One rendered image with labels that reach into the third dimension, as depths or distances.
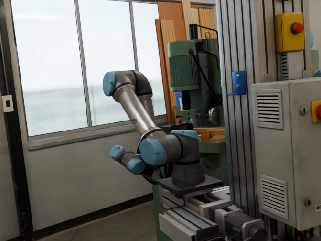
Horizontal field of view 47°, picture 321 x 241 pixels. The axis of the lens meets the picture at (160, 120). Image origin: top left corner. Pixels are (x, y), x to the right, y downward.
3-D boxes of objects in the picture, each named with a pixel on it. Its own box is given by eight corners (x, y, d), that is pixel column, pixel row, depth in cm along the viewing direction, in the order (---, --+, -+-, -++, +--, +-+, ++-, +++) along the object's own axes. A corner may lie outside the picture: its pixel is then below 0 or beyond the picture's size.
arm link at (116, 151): (114, 162, 176) (105, 155, 183) (130, 169, 184) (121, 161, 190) (122, 147, 176) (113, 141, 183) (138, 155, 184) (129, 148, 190)
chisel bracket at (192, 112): (178, 124, 238) (177, 111, 237) (192, 121, 248) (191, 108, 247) (187, 124, 232) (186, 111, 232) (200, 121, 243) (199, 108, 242)
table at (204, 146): (133, 150, 239) (133, 141, 239) (165, 141, 261) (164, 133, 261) (209, 157, 198) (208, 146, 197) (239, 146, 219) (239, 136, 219)
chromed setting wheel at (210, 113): (208, 125, 236) (206, 106, 235) (219, 123, 245) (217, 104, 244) (211, 125, 234) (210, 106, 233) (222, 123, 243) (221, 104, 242)
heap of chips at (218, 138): (206, 141, 212) (205, 136, 211) (218, 138, 221) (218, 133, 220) (218, 142, 206) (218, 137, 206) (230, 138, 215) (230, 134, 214)
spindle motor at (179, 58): (165, 92, 236) (161, 43, 233) (183, 90, 249) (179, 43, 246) (187, 91, 224) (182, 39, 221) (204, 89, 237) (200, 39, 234)
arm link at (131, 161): (152, 158, 175) (140, 148, 183) (132, 162, 169) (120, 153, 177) (151, 172, 178) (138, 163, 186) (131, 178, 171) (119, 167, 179)
